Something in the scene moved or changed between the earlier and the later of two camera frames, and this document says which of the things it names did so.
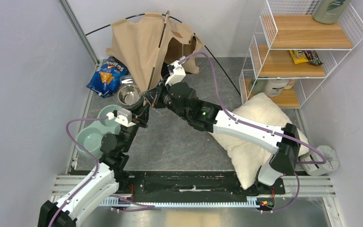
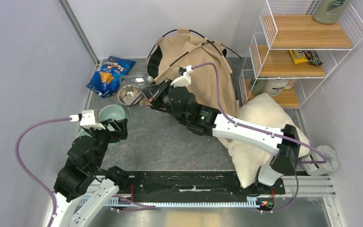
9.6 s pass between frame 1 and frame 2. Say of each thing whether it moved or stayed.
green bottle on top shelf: stayed
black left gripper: moved
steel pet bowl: stayed
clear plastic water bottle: stayed
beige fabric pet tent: moved
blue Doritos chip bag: stayed
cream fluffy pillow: stayed
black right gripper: stayed
